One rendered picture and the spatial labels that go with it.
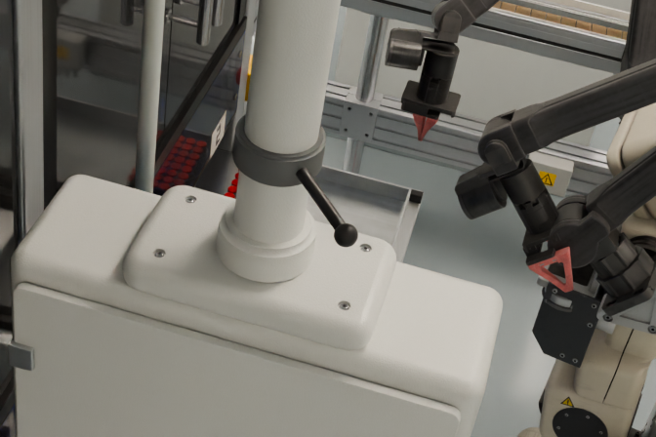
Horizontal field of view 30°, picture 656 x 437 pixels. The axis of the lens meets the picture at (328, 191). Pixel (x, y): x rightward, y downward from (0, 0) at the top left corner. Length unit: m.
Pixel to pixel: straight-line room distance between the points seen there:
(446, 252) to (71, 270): 2.59
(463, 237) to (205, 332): 2.64
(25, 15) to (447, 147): 2.17
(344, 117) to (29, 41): 2.10
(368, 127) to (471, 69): 0.64
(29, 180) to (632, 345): 1.21
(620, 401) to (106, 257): 1.24
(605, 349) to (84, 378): 1.18
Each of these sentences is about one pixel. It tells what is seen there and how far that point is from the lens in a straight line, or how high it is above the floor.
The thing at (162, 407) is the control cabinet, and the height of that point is 1.41.
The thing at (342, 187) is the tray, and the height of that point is 0.88.
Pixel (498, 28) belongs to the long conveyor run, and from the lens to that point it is 3.12.
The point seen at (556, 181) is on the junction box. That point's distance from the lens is 3.31.
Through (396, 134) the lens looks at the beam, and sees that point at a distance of 3.36.
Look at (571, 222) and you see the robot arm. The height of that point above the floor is 1.28.
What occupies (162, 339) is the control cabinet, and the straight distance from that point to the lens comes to 1.25.
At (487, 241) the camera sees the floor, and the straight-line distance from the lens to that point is 3.84.
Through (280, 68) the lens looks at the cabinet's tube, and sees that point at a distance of 1.07.
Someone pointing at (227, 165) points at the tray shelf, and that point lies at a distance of 2.50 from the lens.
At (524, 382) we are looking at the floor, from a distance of 3.44.
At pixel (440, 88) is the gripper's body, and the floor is 1.22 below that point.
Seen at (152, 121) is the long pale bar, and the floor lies 1.47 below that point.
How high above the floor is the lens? 2.41
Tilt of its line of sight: 38 degrees down
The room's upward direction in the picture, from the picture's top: 10 degrees clockwise
